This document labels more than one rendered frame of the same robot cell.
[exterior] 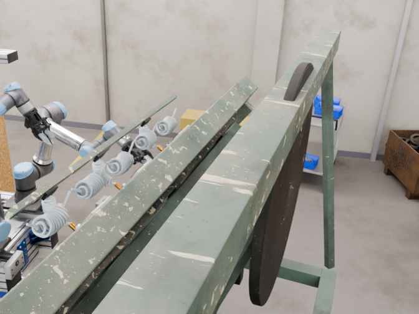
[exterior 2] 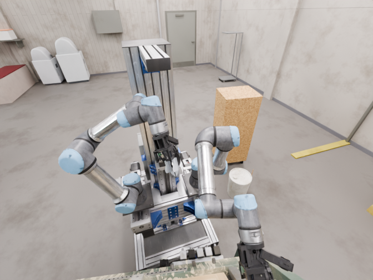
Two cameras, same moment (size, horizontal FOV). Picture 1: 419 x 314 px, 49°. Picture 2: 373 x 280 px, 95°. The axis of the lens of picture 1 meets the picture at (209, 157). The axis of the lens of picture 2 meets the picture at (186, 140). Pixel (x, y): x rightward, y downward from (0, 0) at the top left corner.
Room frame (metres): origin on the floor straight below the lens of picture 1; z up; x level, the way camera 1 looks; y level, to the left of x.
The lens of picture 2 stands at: (1.98, 0.31, 2.16)
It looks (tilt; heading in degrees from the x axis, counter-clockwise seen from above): 37 degrees down; 66
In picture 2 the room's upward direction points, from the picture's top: 1 degrees counter-clockwise
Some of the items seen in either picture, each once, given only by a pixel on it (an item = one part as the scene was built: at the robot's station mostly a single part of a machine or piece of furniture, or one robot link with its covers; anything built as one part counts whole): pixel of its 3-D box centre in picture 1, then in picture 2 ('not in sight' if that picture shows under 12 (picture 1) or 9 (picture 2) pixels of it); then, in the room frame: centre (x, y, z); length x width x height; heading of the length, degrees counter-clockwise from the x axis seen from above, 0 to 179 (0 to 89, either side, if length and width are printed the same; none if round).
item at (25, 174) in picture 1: (25, 175); (199, 166); (2.44, 1.12, 1.20); 0.13 x 0.12 x 0.14; 155
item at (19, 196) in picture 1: (26, 192); (198, 176); (2.43, 1.12, 1.09); 0.15 x 0.15 x 0.10
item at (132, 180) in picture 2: not in sight; (132, 184); (1.93, 1.18, 1.20); 0.13 x 0.12 x 0.14; 65
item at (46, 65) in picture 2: not in sight; (47, 65); (0.04, 8.60, 0.62); 0.63 x 0.56 x 1.24; 173
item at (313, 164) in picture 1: (315, 140); not in sight; (4.96, -1.23, 0.47); 0.99 x 0.58 x 0.94; 165
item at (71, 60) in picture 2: not in sight; (72, 60); (0.93, 8.43, 0.75); 0.84 x 0.69 x 1.50; 173
